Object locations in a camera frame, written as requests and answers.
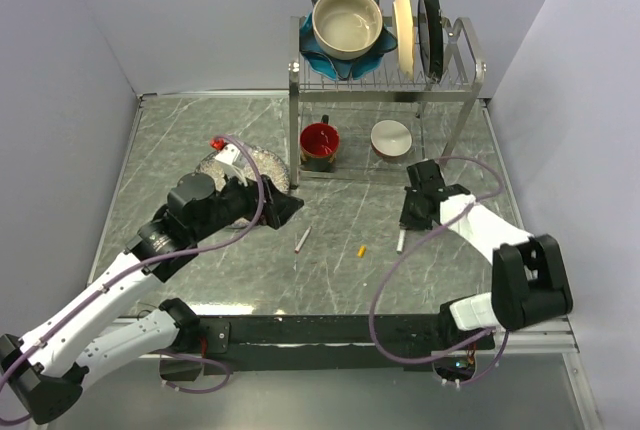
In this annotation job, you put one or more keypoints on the cream plate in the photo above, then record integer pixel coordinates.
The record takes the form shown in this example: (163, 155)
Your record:
(402, 20)

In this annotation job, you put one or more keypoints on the black plate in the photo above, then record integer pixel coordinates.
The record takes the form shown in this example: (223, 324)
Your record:
(431, 39)

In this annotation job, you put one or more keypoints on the red and black mug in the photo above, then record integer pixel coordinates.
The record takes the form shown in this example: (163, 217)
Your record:
(319, 143)

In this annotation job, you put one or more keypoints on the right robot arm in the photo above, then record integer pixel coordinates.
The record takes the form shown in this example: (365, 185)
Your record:
(529, 283)

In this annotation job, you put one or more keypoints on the steel dish rack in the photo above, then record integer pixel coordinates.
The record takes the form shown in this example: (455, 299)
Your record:
(462, 47)

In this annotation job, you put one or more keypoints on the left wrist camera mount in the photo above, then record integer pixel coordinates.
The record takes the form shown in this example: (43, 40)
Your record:
(230, 157)

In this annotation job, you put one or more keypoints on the blue flower-shaped bowl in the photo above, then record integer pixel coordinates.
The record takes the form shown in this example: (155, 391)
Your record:
(336, 69)

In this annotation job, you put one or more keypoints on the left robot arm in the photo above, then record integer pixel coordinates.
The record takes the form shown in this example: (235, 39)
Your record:
(49, 367)

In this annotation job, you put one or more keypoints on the white pen green tip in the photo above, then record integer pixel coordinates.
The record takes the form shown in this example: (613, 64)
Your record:
(401, 241)

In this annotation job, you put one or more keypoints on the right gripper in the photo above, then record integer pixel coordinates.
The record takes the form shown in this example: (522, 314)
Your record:
(405, 219)

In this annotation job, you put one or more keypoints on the small white bowl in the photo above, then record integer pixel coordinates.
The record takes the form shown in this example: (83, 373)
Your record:
(390, 139)

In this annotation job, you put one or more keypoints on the black base bar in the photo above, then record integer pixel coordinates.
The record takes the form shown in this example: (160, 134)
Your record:
(324, 342)

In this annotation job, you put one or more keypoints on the beige ceramic bowl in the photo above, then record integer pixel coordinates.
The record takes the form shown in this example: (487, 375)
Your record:
(346, 29)

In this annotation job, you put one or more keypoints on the speckled ceramic plate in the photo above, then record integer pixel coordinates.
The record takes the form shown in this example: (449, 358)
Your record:
(267, 162)

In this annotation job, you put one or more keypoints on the white pen red tip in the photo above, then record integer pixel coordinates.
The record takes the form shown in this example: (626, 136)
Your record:
(302, 240)

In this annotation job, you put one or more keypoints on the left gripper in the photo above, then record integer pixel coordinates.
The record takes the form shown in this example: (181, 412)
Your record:
(276, 209)

